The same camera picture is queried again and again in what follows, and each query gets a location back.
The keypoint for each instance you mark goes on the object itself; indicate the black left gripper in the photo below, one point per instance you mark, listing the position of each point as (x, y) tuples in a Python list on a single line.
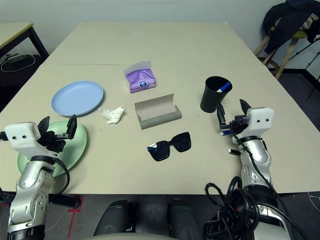
[(51, 142)]

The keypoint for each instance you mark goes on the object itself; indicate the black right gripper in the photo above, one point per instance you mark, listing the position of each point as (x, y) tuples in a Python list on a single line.
[(236, 123)]

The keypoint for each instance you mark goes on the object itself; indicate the light green plate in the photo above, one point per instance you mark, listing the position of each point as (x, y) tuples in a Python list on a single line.
[(75, 150)]

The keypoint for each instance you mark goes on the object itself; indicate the white tissue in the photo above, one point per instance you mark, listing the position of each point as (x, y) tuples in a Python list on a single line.
[(113, 115)]

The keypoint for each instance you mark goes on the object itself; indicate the black sunglasses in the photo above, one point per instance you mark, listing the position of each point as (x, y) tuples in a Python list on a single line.
[(160, 151)]

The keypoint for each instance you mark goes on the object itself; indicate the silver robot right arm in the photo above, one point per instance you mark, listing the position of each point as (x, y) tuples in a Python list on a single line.
[(257, 155)]

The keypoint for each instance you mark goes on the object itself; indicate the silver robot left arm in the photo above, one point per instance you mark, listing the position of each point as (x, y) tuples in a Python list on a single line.
[(27, 180)]

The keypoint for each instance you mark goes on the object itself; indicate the black plastic cup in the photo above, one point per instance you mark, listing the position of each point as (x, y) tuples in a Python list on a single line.
[(211, 100)]

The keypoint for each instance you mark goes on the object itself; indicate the blue marker in cup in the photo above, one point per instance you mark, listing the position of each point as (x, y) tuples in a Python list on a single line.
[(225, 87)]

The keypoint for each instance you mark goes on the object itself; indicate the light blue plate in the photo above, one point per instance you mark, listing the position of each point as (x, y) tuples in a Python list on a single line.
[(77, 97)]

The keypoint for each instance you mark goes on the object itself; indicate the white marker with black cap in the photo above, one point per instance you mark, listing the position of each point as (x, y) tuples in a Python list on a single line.
[(232, 151)]

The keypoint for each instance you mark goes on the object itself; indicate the grey open glasses case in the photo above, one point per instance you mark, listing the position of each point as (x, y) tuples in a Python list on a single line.
[(160, 120)]

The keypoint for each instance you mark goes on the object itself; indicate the black table foot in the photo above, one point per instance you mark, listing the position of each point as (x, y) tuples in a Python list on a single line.
[(62, 200)]

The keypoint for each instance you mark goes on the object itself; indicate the wooden stool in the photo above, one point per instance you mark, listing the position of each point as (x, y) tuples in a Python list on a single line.
[(287, 55)]

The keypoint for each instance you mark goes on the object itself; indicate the grey power adapter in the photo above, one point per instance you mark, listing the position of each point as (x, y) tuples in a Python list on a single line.
[(16, 57)]

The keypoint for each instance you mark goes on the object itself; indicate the purple tissue pack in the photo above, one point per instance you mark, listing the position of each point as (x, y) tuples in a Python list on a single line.
[(141, 80)]

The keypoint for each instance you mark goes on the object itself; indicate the yellow seat cushion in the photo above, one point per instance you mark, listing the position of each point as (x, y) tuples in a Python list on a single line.
[(300, 34)]

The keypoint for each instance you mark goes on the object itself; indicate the dark grey robot left leg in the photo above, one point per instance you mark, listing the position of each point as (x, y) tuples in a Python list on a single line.
[(115, 217)]

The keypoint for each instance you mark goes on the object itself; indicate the dark grey robot leg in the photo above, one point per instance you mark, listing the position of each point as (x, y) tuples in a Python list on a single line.
[(115, 217), (183, 217)]

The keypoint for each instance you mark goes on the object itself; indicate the dark grey robot right leg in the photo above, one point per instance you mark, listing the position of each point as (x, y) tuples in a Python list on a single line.
[(183, 217)]

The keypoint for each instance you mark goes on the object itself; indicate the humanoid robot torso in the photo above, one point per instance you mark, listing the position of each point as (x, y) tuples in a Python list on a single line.
[(132, 237)]

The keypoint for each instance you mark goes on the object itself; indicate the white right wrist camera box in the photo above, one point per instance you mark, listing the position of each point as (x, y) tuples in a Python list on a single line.
[(261, 120)]

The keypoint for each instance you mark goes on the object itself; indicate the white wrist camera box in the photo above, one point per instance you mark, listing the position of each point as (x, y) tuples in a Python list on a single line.
[(20, 136), (261, 120)]

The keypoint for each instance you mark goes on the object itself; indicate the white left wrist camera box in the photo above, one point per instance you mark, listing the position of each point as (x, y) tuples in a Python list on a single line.
[(20, 136)]

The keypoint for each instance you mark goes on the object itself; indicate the beige side table black frame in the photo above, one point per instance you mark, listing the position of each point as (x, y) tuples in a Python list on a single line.
[(12, 32)]

